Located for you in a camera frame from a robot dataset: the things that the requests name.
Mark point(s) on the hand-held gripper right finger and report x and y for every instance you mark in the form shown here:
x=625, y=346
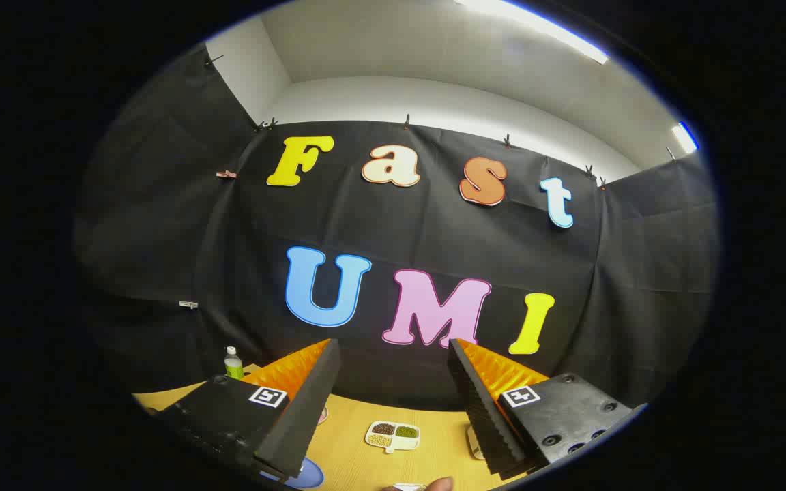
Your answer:
x=482, y=409

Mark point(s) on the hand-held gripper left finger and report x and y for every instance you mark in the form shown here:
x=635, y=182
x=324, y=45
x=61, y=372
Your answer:
x=311, y=402

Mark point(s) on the grey plate of food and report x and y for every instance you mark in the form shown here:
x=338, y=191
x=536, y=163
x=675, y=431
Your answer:
x=323, y=414

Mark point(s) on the white toaster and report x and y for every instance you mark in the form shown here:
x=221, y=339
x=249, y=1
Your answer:
x=475, y=443

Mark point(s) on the blue plate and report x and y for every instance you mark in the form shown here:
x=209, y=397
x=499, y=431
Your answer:
x=308, y=474

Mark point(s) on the dark red beans pile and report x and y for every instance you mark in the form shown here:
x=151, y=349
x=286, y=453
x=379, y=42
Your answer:
x=383, y=429

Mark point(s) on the green beans pile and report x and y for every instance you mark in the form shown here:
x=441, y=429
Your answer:
x=406, y=432

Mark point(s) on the yellow beans pile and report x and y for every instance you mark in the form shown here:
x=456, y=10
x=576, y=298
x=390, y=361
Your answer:
x=380, y=440

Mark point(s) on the white divided tray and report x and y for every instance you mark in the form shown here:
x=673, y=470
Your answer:
x=406, y=443

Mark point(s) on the green label plastic bottle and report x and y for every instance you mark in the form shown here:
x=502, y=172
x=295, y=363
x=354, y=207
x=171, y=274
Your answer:
x=233, y=367

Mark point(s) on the white clip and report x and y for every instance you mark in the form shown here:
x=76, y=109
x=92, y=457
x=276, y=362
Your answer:
x=188, y=304

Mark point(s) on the pink clip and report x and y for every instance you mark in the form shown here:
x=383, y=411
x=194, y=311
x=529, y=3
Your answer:
x=226, y=174

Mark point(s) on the short ceiling light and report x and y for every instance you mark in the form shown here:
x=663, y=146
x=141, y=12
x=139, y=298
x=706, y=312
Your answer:
x=683, y=138

